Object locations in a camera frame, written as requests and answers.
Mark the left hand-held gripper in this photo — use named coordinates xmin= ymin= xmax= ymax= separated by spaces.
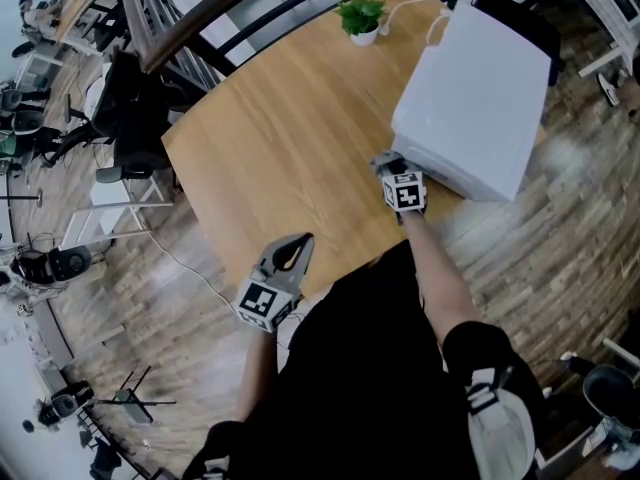
xmin=235 ymin=232 xmax=315 ymax=334

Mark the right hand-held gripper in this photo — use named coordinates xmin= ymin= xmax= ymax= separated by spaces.
xmin=375 ymin=160 xmax=427 ymax=214

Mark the white box appliance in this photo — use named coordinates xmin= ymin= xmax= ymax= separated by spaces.
xmin=389 ymin=0 xmax=552 ymax=203

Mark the person's left forearm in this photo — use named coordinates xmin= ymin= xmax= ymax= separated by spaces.
xmin=234 ymin=330 xmax=279 ymax=422

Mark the person's right forearm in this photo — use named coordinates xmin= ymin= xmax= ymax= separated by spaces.
xmin=399 ymin=212 xmax=484 ymax=347

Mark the green plant in white pot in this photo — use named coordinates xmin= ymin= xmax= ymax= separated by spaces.
xmin=333 ymin=0 xmax=389 ymax=48

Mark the person's black clothing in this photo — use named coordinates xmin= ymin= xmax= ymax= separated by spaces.
xmin=182 ymin=240 xmax=551 ymax=480

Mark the white step stool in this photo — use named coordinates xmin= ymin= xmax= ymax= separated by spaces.
xmin=59 ymin=165 xmax=174 ymax=252

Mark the black office chair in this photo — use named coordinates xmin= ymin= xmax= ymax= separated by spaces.
xmin=472 ymin=0 xmax=564 ymax=87
xmin=39 ymin=47 xmax=176 ymax=204

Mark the white floor cable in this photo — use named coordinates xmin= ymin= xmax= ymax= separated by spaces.
xmin=144 ymin=230 xmax=241 ymax=314

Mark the white power cable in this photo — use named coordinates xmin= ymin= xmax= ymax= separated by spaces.
xmin=381 ymin=0 xmax=459 ymax=49

